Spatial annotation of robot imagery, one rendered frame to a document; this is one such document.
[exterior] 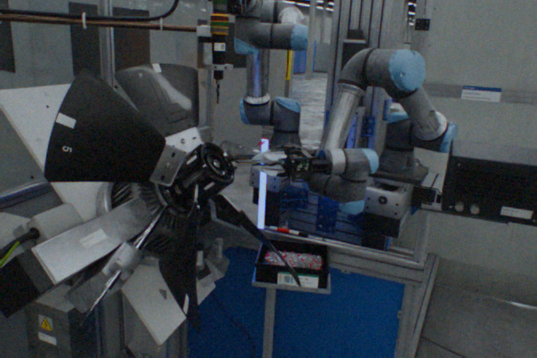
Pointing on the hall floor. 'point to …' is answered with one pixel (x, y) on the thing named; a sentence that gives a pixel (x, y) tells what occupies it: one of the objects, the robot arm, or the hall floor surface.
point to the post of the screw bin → (268, 322)
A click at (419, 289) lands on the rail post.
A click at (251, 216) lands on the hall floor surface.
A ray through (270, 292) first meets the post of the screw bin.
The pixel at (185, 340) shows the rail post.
